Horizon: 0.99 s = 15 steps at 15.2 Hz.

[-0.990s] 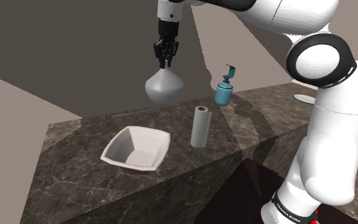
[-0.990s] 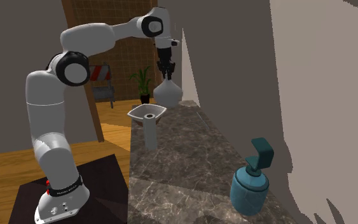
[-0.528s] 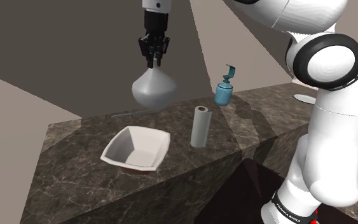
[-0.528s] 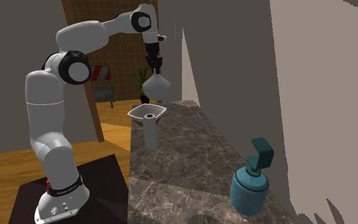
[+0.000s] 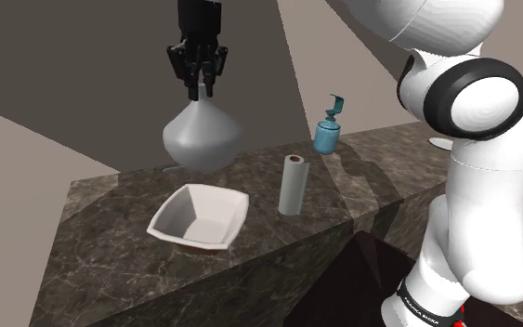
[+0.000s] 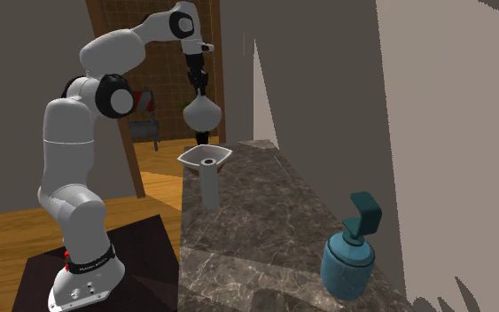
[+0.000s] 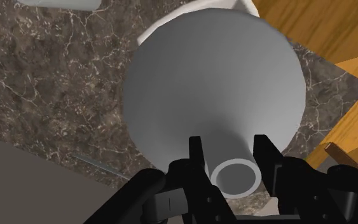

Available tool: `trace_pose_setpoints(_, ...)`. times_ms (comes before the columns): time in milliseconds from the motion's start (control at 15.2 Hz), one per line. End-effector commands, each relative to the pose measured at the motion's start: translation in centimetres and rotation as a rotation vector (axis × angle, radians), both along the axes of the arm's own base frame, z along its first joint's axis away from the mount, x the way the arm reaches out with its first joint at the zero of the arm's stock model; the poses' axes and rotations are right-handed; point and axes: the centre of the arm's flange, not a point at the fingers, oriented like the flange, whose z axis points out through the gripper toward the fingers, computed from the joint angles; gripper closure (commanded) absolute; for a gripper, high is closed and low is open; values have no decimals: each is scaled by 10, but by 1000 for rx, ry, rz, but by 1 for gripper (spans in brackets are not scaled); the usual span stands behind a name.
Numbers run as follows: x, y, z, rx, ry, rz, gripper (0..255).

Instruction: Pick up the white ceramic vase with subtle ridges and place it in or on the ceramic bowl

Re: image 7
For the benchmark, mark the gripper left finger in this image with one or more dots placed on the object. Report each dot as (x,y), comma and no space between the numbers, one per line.
(194,186)

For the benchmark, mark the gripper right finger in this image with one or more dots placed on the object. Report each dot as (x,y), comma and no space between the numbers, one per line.
(302,189)

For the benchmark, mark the grey narrow-necked vase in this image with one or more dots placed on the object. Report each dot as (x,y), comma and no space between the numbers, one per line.
(212,83)

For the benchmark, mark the brown wooden bar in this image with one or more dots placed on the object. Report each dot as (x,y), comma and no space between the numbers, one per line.
(343,156)

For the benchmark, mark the white rounded dish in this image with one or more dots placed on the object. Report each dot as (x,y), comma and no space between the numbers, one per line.
(166,24)

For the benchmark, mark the pale grey flat object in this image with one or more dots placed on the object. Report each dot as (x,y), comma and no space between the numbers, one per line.
(61,3)

